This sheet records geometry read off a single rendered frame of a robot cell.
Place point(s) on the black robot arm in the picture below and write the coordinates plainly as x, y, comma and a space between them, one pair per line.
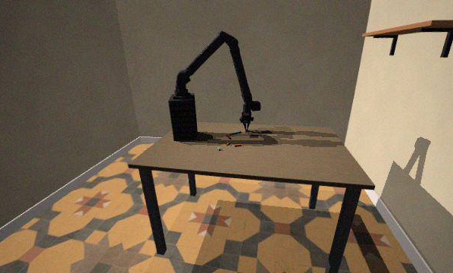
181, 91

